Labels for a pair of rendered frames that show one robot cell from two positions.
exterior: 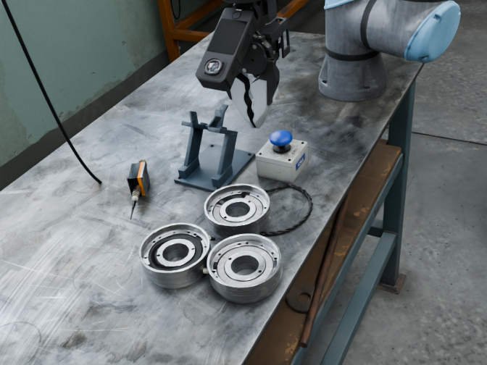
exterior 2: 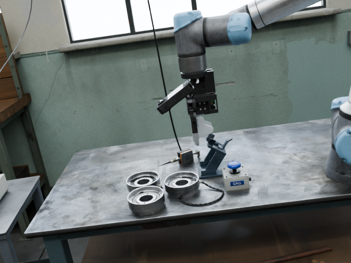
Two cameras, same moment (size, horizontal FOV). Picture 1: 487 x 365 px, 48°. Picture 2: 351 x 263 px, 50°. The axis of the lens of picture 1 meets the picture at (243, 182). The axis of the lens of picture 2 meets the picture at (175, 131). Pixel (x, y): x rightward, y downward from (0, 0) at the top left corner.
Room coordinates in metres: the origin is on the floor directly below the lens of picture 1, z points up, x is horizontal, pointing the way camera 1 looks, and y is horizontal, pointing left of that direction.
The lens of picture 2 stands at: (0.16, -0.87, 1.35)
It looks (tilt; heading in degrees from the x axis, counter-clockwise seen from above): 19 degrees down; 60
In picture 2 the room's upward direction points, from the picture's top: 8 degrees counter-clockwise
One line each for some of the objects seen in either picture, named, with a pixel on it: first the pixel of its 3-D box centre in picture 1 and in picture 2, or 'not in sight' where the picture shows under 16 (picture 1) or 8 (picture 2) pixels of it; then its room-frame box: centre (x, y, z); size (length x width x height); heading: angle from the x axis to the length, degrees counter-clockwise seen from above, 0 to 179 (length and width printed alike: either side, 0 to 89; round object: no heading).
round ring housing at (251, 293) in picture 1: (245, 269); (146, 201); (0.55, 0.01, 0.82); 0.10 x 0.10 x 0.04
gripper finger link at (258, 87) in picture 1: (267, 96); (202, 131); (0.73, -0.05, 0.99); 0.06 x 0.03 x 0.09; 148
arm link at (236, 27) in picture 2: not in sight; (229, 29); (0.81, -0.10, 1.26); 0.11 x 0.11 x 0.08; 39
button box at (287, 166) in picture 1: (283, 156); (237, 177); (0.82, -0.08, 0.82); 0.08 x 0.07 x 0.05; 147
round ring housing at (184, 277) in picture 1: (176, 256); (143, 184); (0.60, 0.11, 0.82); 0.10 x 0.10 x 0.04
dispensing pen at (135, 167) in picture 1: (135, 187); (179, 158); (0.78, 0.19, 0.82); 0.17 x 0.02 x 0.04; 177
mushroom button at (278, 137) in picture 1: (281, 145); (234, 170); (0.81, -0.07, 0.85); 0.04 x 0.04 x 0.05
